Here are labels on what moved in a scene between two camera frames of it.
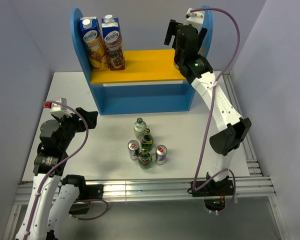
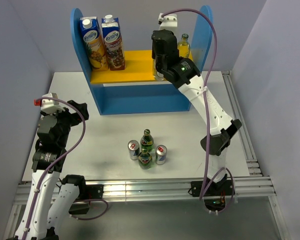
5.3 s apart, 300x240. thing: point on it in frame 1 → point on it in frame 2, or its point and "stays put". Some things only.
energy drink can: (161, 152) stays put
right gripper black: (172, 31) → (153, 54)
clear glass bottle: (139, 127) → (158, 76)
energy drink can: (133, 148) stays put
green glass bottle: (147, 140) stays put
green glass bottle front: (145, 159) stays put
